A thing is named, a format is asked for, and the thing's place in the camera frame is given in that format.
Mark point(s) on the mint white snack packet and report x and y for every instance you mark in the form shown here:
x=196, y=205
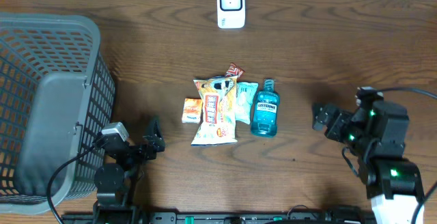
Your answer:
x=244, y=99

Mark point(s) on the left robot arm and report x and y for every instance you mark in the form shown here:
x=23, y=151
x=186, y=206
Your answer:
x=116, y=182

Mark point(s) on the red Top chocolate bar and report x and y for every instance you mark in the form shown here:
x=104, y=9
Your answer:
x=234, y=70

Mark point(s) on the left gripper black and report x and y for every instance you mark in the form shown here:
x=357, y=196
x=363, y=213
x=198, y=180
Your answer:
x=153, y=146

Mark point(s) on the grey plastic shopping basket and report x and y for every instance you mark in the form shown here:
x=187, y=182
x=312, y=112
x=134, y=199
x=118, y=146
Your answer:
x=56, y=96

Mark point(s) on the white barcode scanner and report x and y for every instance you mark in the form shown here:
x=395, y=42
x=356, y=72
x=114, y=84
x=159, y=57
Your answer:
x=231, y=14

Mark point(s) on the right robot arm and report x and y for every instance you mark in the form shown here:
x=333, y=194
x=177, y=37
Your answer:
x=375, y=134

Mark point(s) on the yellow red noodle packet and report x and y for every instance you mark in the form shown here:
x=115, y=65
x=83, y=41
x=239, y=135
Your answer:
x=218, y=125

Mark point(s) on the blue Listerine mouthwash bottle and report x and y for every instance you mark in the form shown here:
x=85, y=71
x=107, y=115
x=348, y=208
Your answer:
x=266, y=105

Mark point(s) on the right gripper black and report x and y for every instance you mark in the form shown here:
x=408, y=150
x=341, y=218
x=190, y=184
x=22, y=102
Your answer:
x=341, y=118

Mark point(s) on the small orange snack box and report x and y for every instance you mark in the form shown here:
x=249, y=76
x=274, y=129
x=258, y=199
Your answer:
x=192, y=110

